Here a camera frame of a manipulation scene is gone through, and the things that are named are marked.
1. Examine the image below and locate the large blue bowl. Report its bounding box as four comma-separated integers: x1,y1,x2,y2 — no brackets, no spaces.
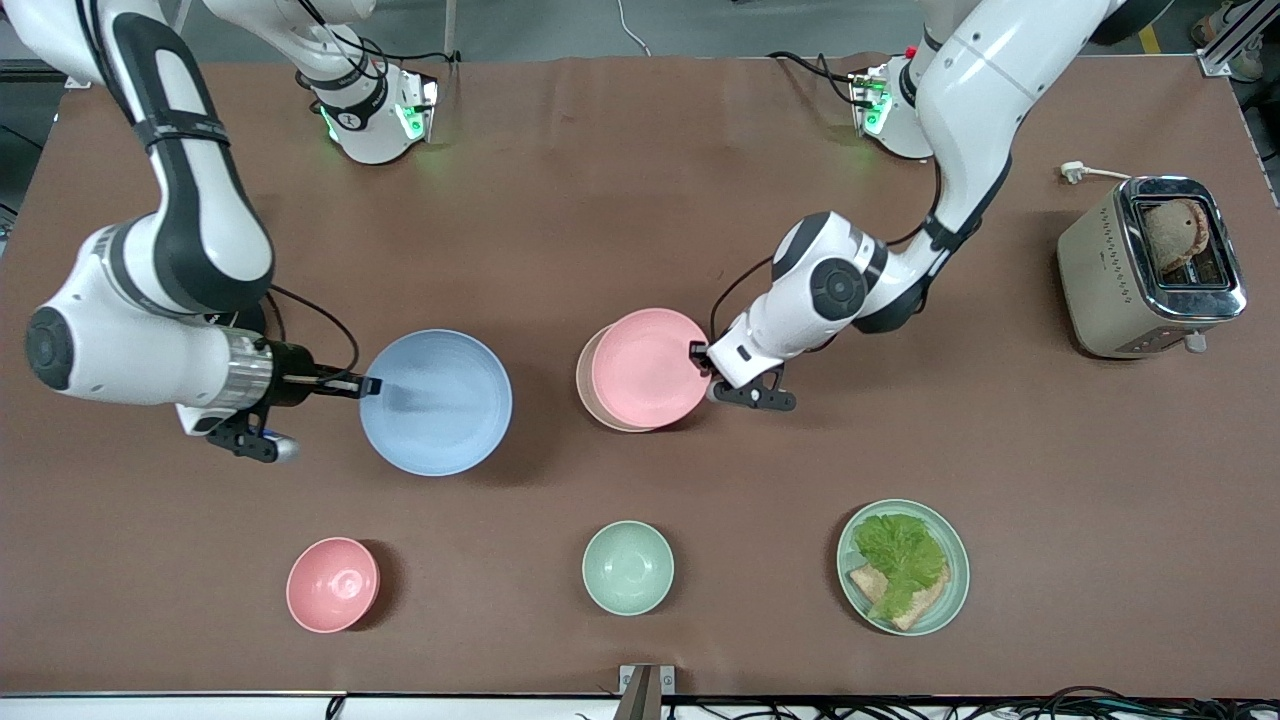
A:
359,329,514,477

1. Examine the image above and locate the beige plate under pink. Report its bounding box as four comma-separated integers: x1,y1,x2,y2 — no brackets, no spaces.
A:
576,322,681,433

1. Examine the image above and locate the small pink bowl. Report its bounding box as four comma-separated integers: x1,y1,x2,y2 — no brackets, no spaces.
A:
286,537,381,634

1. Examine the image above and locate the small green bowl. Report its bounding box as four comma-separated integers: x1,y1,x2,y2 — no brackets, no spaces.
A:
582,520,675,617

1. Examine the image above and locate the green lettuce leaf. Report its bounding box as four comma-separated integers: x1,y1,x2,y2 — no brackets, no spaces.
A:
852,513,948,619

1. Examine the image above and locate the green plate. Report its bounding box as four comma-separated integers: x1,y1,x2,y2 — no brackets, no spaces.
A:
837,498,971,637

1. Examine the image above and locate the toasted bread slice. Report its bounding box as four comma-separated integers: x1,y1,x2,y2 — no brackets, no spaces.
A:
848,562,951,631

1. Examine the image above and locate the beige chrome toaster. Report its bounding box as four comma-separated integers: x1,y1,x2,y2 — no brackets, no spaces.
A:
1057,176,1248,359

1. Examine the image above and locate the brown bread slice in toaster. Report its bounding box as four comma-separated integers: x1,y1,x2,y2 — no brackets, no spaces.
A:
1143,198,1211,276

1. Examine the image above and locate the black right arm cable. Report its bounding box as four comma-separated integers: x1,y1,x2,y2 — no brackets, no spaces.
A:
266,284,360,377

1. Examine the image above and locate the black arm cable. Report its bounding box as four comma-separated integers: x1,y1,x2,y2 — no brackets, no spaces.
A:
266,284,360,377
709,255,777,343

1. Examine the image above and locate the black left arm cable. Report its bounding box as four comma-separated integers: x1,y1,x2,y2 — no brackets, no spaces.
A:
709,255,777,343

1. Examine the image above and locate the white cable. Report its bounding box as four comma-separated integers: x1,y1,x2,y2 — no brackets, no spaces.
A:
614,0,653,57

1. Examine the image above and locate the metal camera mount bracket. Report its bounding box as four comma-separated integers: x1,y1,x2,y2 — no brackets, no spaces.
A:
619,664,677,720

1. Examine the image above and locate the black cable bundle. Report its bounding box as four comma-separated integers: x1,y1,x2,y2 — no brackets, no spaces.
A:
668,685,1280,720

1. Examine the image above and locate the aluminium frame profile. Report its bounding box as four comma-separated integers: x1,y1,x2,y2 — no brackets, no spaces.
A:
1195,0,1280,78

